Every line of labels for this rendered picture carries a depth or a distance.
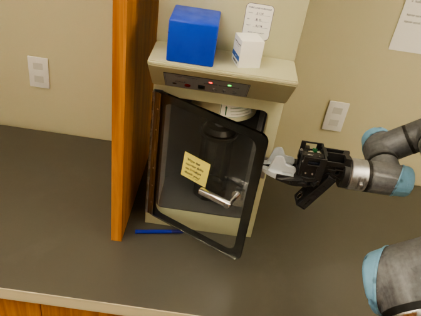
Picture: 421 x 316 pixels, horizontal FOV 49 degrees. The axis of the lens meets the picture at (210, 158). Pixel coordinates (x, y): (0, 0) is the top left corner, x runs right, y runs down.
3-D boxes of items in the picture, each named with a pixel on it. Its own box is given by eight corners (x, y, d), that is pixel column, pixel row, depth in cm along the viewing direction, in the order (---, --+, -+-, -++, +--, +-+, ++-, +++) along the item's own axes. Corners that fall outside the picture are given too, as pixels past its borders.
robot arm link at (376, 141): (408, 135, 120) (418, 164, 112) (366, 152, 125) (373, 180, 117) (397, 114, 116) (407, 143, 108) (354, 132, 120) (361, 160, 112)
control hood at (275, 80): (153, 79, 112) (155, 39, 106) (285, 99, 112) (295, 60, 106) (144, 101, 102) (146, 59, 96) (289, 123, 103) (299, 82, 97)
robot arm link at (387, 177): (399, 180, 116) (406, 205, 109) (355, 173, 115) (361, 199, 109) (411, 157, 110) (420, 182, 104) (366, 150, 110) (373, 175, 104)
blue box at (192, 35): (171, 43, 105) (175, 4, 100) (215, 49, 105) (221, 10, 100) (165, 61, 97) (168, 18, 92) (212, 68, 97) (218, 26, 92)
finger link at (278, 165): (259, 148, 107) (298, 153, 107) (254, 168, 110) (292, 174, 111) (259, 155, 104) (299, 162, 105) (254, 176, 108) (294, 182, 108)
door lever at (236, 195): (207, 185, 117) (208, 177, 115) (240, 201, 113) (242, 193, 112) (196, 195, 113) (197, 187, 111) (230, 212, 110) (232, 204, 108)
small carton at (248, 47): (231, 57, 103) (235, 32, 99) (252, 58, 104) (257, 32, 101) (237, 68, 99) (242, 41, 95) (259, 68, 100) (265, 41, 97)
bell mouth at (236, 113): (195, 85, 133) (197, 68, 129) (255, 94, 133) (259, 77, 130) (188, 116, 118) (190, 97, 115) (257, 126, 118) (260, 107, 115)
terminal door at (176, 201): (148, 211, 135) (157, 88, 112) (240, 260, 124) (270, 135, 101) (147, 213, 135) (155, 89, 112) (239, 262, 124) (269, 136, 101)
